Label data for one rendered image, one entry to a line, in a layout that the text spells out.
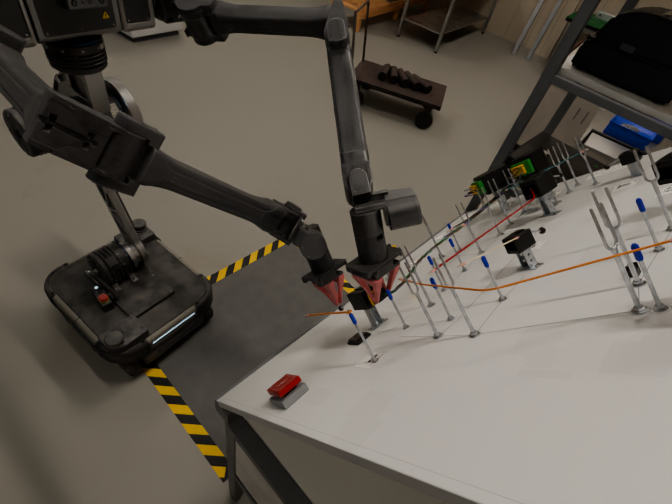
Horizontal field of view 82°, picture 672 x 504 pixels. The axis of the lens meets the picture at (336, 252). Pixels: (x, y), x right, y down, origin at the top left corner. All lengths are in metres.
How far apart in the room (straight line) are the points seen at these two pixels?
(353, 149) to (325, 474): 0.74
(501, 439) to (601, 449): 0.09
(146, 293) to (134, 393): 0.44
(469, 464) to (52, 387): 1.91
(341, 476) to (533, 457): 0.69
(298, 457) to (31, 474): 1.22
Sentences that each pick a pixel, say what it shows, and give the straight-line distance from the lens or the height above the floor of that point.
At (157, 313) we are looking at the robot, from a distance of 1.92.
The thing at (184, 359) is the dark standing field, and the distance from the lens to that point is 2.06.
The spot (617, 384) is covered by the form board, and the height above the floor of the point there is 1.50.
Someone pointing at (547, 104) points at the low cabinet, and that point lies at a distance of 4.25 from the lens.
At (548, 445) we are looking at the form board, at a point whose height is 1.48.
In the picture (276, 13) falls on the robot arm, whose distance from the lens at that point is 1.09.
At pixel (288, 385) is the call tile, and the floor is 1.14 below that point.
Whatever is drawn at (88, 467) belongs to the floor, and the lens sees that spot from 1.96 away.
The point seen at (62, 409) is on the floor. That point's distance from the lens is 2.08.
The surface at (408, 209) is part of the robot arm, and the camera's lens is 0.71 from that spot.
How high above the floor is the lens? 1.81
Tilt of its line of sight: 46 degrees down
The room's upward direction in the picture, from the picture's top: 15 degrees clockwise
